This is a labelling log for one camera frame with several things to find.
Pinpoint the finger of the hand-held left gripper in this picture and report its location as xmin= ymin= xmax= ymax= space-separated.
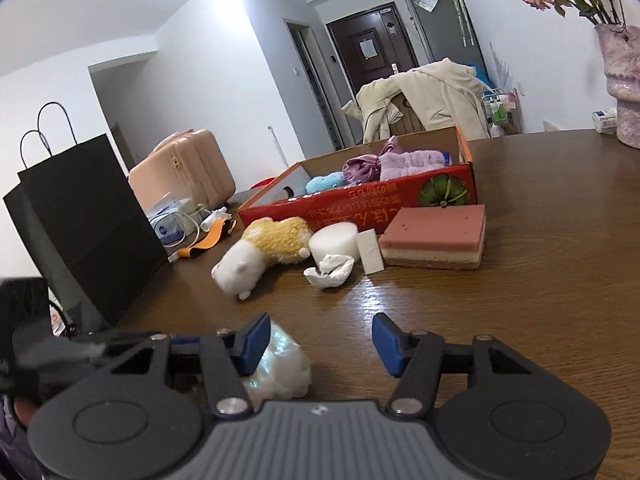
xmin=17 ymin=332 xmax=108 ymax=367

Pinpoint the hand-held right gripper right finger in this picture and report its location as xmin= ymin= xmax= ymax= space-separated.
xmin=372 ymin=312 xmax=533 ymax=418

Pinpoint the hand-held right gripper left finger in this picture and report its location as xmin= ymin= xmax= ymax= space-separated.
xmin=107 ymin=312 xmax=272 ymax=420

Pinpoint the iridescent plastic bag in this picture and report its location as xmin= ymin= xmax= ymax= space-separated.
xmin=240 ymin=322 xmax=312 ymax=401

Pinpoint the white and yellow alpaca plush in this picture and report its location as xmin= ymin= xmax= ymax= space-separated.
xmin=211 ymin=216 xmax=314 ymax=302

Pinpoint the red cardboard box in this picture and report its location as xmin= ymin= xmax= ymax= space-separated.
xmin=237 ymin=126 xmax=478 ymax=236

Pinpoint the teal plush toy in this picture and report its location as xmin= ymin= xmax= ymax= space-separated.
xmin=305 ymin=171 xmax=347 ymax=194

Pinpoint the purple satin scrunchie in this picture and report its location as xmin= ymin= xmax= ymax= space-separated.
xmin=342 ymin=136 xmax=401 ymax=184

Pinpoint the purple knitted pouch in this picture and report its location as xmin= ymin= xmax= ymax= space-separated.
xmin=377 ymin=150 xmax=447 ymax=179

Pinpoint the crumpled white tissue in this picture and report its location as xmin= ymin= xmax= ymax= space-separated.
xmin=303 ymin=254 xmax=353 ymax=289

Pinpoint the white rectangular block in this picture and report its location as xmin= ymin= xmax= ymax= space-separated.
xmin=356 ymin=228 xmax=385 ymax=276

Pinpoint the person's purple clothing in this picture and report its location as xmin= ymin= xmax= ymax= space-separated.
xmin=0 ymin=395 xmax=46 ymax=480

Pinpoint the black paper bag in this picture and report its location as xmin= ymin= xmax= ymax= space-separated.
xmin=2 ymin=102 xmax=173 ymax=333

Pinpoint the pink layered sponge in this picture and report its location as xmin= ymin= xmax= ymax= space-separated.
xmin=378 ymin=204 xmax=487 ymax=270

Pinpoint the white round foam block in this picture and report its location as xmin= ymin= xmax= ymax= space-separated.
xmin=308 ymin=222 xmax=359 ymax=263

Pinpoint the clear plastic packet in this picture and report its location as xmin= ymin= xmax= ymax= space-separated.
xmin=146 ymin=197 xmax=201 ymax=247

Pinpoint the pink hard-shell suitcase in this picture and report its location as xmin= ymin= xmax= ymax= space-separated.
xmin=128 ymin=129 xmax=237 ymax=211

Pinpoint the wooden chair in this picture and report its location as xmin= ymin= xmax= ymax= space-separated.
xmin=390 ymin=94 xmax=432 ymax=137

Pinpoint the beige coat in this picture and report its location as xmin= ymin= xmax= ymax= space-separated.
xmin=341 ymin=58 xmax=491 ymax=145

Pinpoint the dark interior doorway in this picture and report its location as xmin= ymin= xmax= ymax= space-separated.
xmin=283 ymin=17 xmax=346 ymax=151

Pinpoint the dark brown entrance door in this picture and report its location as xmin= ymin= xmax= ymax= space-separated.
xmin=326 ymin=2 xmax=420 ymax=103

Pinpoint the small white container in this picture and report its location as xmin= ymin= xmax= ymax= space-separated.
xmin=592 ymin=108 xmax=618 ymax=135

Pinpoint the grey refrigerator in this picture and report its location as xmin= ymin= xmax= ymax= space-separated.
xmin=404 ymin=0 xmax=488 ymax=68

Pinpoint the white folded umbrella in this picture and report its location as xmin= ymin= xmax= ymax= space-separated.
xmin=446 ymin=0 xmax=476 ymax=47

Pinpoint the pink textured vase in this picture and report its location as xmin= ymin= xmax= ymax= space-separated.
xmin=594 ymin=24 xmax=640 ymax=150

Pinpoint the orange strap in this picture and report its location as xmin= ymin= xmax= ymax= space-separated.
xmin=170 ymin=217 xmax=237 ymax=261

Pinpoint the white coiled cord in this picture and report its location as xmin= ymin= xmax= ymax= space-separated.
xmin=170 ymin=208 xmax=202 ymax=248

